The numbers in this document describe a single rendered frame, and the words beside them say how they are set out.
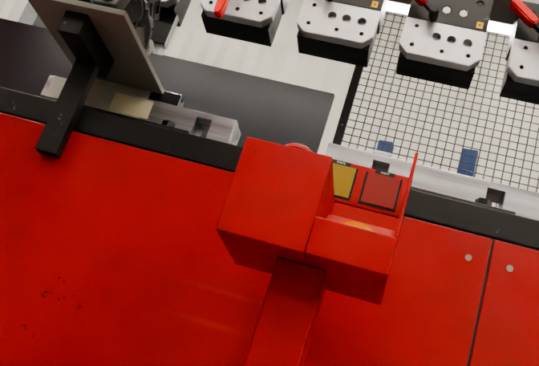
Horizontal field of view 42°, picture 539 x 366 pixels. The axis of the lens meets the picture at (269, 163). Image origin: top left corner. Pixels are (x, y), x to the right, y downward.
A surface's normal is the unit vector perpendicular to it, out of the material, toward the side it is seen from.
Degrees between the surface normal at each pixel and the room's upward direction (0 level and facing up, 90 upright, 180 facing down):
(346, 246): 90
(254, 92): 90
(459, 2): 90
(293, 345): 90
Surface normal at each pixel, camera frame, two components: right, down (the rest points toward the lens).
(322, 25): -0.09, -0.38
